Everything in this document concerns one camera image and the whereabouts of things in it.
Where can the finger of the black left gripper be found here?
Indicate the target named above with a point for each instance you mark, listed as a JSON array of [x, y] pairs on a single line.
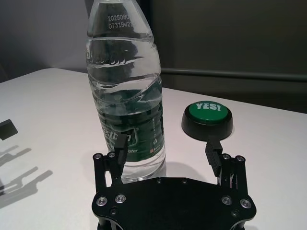
[[8, 130]]

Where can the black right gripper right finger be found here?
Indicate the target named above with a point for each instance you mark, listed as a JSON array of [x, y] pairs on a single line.
[[214, 158]]

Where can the grey horizontal rail bar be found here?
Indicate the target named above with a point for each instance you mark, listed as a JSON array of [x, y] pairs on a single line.
[[239, 75]]

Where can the clear water bottle green label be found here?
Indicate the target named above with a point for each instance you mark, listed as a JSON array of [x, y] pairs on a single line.
[[124, 95]]

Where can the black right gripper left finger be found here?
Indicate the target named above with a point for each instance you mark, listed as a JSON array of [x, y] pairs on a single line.
[[121, 158]]

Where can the green YES button black base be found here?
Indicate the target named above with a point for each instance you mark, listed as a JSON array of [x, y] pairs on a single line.
[[207, 119]]

